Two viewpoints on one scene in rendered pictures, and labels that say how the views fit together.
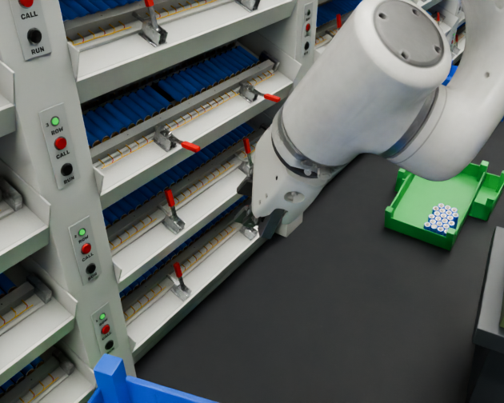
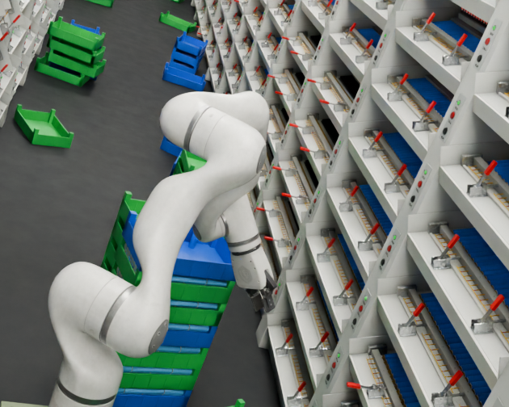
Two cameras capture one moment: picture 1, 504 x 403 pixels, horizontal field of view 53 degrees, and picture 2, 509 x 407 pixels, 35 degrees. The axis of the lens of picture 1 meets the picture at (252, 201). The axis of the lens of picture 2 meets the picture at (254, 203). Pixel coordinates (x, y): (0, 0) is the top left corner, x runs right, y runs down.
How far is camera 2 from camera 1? 2.30 m
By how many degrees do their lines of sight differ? 107
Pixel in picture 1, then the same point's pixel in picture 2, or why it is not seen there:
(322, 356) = not seen: outside the picture
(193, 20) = (424, 360)
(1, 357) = (316, 362)
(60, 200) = (347, 330)
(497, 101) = not seen: hidden behind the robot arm
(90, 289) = (322, 388)
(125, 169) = (363, 370)
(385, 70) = not seen: hidden behind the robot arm
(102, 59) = (392, 308)
